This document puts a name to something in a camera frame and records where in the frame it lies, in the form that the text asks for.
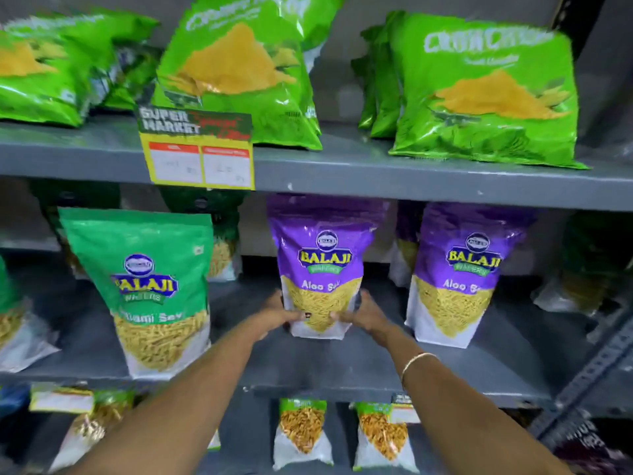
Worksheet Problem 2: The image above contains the person's left hand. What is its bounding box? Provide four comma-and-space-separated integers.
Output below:
251, 290, 308, 342

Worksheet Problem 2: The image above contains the person's right hand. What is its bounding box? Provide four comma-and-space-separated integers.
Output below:
330, 290, 396, 348

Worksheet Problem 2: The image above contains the purple snack pouch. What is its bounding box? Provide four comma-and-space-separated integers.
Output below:
388, 200, 427, 288
405, 202, 539, 350
267, 194, 390, 341

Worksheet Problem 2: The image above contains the person's left forearm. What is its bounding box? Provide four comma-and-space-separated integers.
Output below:
63, 321, 270, 475

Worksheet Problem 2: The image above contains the person's right forearm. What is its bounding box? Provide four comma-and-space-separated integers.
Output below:
381, 325, 574, 475

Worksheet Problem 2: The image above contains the grey metal shelf board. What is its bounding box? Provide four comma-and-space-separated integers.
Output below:
0, 112, 633, 213
0, 272, 556, 410

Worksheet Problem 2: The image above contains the gold bangle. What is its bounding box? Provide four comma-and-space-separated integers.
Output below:
400, 352, 440, 392

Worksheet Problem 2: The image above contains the dark green snack pouch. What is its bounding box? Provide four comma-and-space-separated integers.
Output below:
531, 211, 633, 318
29, 179, 122, 281
159, 187, 246, 283

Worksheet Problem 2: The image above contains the small yellow price label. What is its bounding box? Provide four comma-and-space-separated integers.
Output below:
390, 393, 422, 425
29, 383, 96, 415

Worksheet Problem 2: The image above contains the yellow shelf price label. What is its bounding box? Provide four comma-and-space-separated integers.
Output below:
136, 106, 256, 191

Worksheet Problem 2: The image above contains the light green chips bag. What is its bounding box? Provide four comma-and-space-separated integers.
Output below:
0, 9, 160, 128
97, 43, 165, 112
296, 0, 348, 75
387, 11, 591, 171
350, 11, 404, 140
151, 0, 323, 152

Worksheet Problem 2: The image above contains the grey perforated shelf upright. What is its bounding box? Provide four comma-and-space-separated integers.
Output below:
527, 306, 633, 443

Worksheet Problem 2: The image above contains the dark red snack packet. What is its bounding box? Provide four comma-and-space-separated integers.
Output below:
541, 419, 633, 475

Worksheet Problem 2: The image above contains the blue snack packet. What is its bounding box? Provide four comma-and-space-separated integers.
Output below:
0, 385, 31, 419

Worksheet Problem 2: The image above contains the black shelf upright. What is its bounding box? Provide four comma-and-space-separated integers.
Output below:
550, 0, 608, 62

